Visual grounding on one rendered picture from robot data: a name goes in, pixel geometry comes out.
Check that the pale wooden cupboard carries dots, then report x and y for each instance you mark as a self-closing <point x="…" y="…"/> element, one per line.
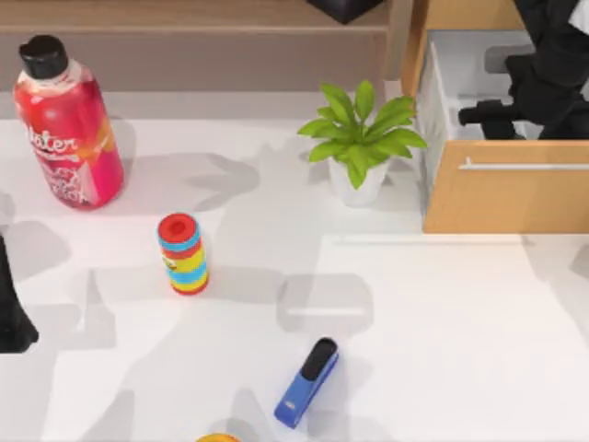
<point x="416" y="41"/>

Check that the black angular block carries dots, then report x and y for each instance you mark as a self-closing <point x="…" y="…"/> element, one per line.
<point x="345" y="9"/>

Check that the orange and yellow round thing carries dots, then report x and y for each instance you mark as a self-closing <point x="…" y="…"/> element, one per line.
<point x="217" y="438"/>

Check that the blue and black stapler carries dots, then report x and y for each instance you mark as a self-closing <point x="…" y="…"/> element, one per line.
<point x="307" y="389"/>

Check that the pale wooden drawer front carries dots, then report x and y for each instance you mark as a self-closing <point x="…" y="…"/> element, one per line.
<point x="506" y="202"/>

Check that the brown wooden shelf unit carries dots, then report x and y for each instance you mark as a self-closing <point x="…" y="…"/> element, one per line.
<point x="193" y="50"/>

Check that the stack of coloured rings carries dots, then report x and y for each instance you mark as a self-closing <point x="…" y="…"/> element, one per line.
<point x="184" y="258"/>

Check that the green plant in white pot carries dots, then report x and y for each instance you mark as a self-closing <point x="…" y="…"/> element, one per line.
<point x="356" y="133"/>

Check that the grey drawer inside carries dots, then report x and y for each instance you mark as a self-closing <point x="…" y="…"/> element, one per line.
<point x="460" y="69"/>

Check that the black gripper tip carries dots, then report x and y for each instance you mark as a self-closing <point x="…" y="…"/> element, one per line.
<point x="9" y="317"/>

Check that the red bottle with black cap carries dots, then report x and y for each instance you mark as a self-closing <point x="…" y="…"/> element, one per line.
<point x="69" y="138"/>

